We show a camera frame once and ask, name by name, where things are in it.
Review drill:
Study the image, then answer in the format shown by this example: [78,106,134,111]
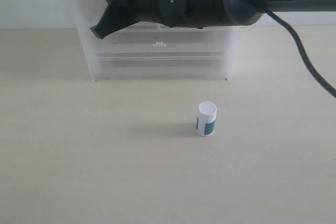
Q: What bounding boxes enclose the white pill bottle teal label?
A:
[196,101,217,136]

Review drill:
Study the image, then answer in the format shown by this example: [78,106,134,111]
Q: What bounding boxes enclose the middle wide clear drawer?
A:
[92,23,230,53]

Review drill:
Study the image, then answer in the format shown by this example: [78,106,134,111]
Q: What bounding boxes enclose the wide clear drawer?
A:
[92,23,230,53]
[97,51,231,79]

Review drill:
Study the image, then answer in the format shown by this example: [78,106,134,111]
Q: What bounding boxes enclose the white translucent drawer cabinet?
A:
[69,0,239,81]

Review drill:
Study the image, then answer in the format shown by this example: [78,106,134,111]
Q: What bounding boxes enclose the bottom wide clear drawer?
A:
[97,51,231,79]

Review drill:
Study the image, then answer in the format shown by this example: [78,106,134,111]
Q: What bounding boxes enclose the black cable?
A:
[233,0,336,96]

